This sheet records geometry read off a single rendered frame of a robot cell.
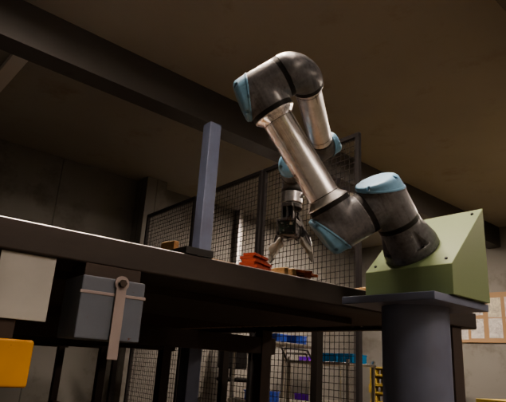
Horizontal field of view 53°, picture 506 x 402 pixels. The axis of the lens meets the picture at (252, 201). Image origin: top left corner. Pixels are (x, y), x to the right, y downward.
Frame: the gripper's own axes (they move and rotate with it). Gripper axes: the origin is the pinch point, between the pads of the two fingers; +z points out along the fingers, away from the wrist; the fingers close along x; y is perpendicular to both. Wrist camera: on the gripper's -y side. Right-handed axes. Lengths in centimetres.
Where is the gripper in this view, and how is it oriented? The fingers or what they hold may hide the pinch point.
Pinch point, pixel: (291, 263)
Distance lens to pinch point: 174.3
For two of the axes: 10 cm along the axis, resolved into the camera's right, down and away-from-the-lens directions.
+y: -3.8, -3.0, -8.7
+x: 9.2, -0.6, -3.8
